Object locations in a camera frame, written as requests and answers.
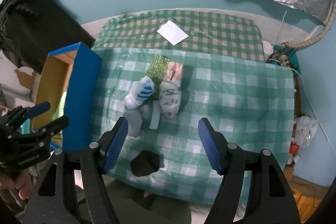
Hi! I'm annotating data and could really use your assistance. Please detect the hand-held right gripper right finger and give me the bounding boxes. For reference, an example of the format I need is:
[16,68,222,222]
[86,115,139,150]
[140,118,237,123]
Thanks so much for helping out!
[198,118,301,224]

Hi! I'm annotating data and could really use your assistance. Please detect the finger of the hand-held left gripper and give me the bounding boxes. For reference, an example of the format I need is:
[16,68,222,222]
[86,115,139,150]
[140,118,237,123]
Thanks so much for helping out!
[10,115,70,154]
[5,101,51,133]

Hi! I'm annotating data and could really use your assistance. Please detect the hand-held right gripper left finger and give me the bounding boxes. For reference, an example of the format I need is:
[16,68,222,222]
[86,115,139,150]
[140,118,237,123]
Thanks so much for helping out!
[25,117,129,224]

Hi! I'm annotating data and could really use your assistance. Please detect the grey sock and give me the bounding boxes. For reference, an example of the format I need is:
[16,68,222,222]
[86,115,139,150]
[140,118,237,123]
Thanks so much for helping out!
[123,103,154,138]

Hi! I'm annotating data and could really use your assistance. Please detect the black sock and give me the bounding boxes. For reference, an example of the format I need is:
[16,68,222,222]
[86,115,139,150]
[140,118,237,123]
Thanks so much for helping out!
[130,151,160,178]

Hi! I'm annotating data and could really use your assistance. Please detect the small white cloth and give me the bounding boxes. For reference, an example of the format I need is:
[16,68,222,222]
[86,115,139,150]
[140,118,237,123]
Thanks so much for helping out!
[150,103,161,130]

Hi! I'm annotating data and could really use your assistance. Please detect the blue cardboard box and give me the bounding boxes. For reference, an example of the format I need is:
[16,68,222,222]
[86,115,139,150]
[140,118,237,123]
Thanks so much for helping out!
[31,42,103,153]

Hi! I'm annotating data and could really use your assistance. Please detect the white patterned sock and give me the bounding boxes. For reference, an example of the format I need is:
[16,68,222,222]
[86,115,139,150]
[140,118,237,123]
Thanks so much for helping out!
[158,81,182,119]

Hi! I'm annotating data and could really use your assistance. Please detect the white blue striped sock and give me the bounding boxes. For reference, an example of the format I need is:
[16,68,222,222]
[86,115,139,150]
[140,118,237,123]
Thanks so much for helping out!
[124,76,155,110]

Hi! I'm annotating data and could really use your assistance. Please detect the pink cloth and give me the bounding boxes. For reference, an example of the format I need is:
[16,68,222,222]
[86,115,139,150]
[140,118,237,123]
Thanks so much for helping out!
[163,61,184,86]

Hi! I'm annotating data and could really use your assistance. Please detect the green knitted cloth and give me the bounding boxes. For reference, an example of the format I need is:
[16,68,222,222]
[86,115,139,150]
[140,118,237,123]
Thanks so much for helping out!
[144,55,171,101]

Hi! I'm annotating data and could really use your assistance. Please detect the person's left hand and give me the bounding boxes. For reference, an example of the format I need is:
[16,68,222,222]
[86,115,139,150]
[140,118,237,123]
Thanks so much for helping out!
[0,168,34,201]

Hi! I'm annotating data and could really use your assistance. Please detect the light green cloth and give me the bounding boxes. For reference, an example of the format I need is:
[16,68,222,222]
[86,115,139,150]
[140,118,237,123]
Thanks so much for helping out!
[52,91,68,122]

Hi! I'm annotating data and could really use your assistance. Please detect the green white checkered plastic sheet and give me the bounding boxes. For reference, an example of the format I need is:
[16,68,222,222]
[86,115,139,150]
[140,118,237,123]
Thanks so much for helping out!
[91,47,296,205]

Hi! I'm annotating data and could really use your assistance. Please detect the person's olive trousers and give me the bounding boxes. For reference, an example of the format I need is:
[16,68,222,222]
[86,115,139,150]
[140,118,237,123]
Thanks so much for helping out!
[105,179,193,224]

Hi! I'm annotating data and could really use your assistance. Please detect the black bag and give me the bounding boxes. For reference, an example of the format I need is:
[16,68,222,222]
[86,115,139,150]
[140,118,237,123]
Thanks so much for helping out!
[0,0,96,75]

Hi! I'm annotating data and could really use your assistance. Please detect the small red box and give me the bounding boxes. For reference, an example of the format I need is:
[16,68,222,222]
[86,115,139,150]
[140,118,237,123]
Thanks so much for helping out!
[289,141,301,155]

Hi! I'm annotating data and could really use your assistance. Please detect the white plastic bag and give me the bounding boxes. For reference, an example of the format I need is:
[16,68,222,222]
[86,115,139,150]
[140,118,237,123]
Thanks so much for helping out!
[293,116,318,148]

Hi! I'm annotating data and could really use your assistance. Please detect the teal bin with clutter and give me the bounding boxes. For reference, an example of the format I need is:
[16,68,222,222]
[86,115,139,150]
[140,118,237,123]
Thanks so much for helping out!
[272,43,300,72]

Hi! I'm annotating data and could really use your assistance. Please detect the green beige checkered blanket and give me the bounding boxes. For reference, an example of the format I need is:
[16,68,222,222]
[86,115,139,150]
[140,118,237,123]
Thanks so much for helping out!
[94,10,264,62]

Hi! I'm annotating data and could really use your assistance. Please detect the white paper sheet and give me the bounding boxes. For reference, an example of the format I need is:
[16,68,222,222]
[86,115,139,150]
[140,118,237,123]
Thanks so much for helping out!
[157,20,189,45]

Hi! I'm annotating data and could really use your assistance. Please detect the white cable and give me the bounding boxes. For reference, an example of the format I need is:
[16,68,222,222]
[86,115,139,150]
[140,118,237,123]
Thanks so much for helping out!
[293,67,332,141]

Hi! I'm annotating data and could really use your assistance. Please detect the beige braided hose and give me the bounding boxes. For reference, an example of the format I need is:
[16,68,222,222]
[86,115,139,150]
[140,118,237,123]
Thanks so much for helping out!
[289,0,336,49]

